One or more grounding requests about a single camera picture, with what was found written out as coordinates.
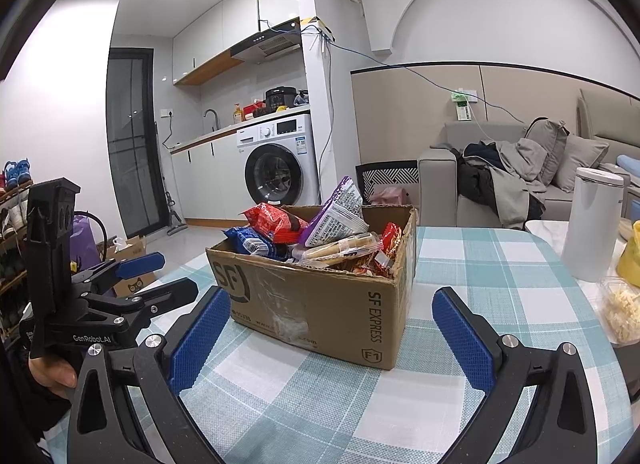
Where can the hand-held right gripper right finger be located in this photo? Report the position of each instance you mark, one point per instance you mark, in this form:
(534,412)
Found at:
(465,339)

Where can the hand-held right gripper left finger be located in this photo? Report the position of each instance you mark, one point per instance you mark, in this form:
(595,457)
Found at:
(200,339)

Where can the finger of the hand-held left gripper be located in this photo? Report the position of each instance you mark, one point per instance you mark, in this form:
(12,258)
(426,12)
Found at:
(165,294)
(140,264)

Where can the blue snack packet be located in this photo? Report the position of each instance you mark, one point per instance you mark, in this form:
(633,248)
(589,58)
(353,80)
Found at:
(247,239)

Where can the white orange noodle snack packet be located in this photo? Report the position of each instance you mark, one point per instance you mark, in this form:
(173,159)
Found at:
(367,264)

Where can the large red snack packet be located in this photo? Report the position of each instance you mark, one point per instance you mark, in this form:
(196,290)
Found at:
(267,221)

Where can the brown cardboard box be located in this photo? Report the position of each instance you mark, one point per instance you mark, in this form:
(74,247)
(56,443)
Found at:
(325,314)

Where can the beige wafer packet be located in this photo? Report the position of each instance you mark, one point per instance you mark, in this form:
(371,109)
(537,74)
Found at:
(340,246)

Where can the purple white snack packet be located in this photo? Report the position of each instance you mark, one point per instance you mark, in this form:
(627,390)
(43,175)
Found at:
(335,214)

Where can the person's left forearm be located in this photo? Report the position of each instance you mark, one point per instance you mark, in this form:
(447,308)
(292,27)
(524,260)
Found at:
(20,404)

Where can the clear bag of snacks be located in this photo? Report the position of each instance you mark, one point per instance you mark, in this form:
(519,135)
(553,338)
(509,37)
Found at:
(620,314)

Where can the person's left hand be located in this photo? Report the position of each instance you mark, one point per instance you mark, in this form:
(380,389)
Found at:
(55,374)

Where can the cat-print cardboard box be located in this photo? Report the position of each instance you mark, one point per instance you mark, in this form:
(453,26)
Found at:
(135,284)

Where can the purple bag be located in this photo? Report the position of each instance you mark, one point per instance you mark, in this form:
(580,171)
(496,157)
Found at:
(82,244)

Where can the shoe rack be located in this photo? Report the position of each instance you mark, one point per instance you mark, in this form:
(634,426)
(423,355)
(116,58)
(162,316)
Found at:
(10,269)

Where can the stick vacuum cleaner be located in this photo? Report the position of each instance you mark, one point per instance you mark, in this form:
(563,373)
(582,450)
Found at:
(172,224)

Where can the teal white checkered tablecloth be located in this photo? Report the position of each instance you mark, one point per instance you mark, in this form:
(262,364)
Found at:
(450,254)

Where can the blue shoes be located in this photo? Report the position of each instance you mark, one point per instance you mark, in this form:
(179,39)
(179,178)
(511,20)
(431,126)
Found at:
(17,174)

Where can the white counter cabinets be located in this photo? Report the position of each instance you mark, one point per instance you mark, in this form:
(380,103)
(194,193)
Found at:
(210,179)

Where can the dark glass door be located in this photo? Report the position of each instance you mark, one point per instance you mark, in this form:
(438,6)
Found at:
(132,144)

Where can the black clothes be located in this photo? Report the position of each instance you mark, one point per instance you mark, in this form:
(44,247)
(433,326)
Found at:
(472,184)

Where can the grey sofa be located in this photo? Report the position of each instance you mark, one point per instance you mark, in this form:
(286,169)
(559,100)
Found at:
(435,184)

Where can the pink bag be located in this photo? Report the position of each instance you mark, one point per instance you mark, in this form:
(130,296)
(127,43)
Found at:
(390,195)

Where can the grey jacket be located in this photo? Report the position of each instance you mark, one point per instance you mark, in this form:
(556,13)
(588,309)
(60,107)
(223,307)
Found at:
(515,184)

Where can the kitchen faucet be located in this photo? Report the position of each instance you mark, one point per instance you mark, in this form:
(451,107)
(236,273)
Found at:
(211,114)

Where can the white cylindrical container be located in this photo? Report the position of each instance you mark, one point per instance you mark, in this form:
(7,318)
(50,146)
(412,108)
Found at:
(590,229)

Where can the yellow bottle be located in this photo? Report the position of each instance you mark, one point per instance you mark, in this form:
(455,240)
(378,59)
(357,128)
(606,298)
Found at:
(237,115)

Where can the black white patterned chair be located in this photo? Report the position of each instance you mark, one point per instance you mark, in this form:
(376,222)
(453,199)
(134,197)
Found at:
(387,174)

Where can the yellow plastic bag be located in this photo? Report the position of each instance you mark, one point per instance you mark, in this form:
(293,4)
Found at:
(631,259)

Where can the red box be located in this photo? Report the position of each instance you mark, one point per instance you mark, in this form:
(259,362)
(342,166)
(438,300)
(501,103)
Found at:
(254,110)

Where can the white washing machine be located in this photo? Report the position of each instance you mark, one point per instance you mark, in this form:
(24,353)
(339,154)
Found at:
(280,132)

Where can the grey pillow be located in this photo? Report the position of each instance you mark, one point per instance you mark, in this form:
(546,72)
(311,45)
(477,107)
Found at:
(547,144)
(580,159)

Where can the black pressure cooker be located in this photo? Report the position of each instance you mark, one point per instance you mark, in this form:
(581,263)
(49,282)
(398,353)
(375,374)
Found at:
(281,99)

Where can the light blue pillow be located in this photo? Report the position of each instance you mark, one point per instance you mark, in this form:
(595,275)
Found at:
(629,164)

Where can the white upper cabinets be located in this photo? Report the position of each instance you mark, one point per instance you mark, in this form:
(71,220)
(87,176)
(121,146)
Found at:
(225,29)

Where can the range hood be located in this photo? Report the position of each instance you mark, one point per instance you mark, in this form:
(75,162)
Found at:
(270,44)

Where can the white wall router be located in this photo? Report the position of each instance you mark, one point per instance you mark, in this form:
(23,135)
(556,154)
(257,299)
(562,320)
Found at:
(320,29)

